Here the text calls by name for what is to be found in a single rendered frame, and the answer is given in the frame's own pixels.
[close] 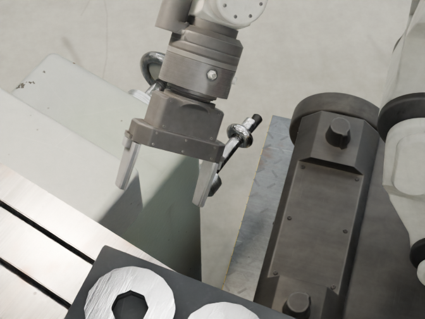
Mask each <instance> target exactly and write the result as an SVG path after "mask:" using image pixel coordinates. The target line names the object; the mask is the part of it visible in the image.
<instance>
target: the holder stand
mask: <svg viewBox="0 0 425 319"><path fill-rule="evenodd" d="M64 319H296V318H294V317H292V316H288V315H286V314H284V313H280V312H279V311H276V310H272V309H271V308H268V307H265V306H263V305H260V304H257V303H255V302H252V301H249V300H248V299H245V298H242V297H240V296H237V295H234V294H232V293H229V292H226V291H224V290H221V289H218V288H217V287H213V286H211V285H209V284H205V283H203V282H201V281H198V280H196V279H193V278H190V277H188V276H185V275H182V274H181V273H177V272H174V271H173V270H170V269H167V268H165V267H162V266H159V265H157V264H154V263H151V262H149V261H146V260H143V259H142V258H138V257H136V256H134V255H131V254H128V253H126V252H123V251H120V250H118V249H115V248H113V247H110V246H107V245H104V246H103V247H102V249H101V251H100V253H99V254H98V256H97V258H96V260H95V261H94V264H93V265H92V268H91V269H90V271H89V273H88V275H87V276H86V278H85V280H84V282H83V284H82V286H81V288H80V290H79V291H78V293H77V295H76V297H75V299H74V300H73V302H72V304H71V306H70V308H69V310H68V312H67V314H66V315H65V317H64Z"/></svg>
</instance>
